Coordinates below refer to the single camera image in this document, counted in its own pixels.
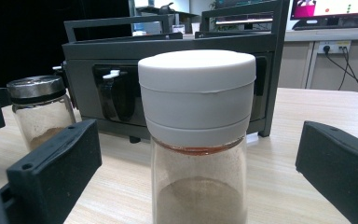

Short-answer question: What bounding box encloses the black cable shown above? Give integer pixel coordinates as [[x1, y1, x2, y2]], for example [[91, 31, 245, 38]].
[[323, 46, 358, 96], [337, 46, 351, 91]]

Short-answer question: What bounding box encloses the computer monitor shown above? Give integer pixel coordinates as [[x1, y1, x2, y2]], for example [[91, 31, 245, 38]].
[[289, 0, 358, 31]]

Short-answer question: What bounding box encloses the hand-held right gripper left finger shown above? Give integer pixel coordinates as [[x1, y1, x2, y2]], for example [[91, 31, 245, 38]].
[[6, 119, 103, 224]]

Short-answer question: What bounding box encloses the white lid glass spice jar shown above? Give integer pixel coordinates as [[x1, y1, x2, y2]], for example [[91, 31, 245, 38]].
[[137, 49, 257, 224]]

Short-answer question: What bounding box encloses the beige office desk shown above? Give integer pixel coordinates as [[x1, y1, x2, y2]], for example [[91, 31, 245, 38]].
[[283, 27, 358, 91]]

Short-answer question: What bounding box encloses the white wall socket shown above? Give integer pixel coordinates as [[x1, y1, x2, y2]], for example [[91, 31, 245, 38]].
[[317, 40, 352, 54]]

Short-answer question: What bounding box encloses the metal lid glass spice jar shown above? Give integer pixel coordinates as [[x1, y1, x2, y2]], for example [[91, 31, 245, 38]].
[[7, 75, 77, 152]]

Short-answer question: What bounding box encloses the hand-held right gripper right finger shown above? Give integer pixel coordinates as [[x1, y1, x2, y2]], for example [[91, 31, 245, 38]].
[[295, 120, 358, 224]]

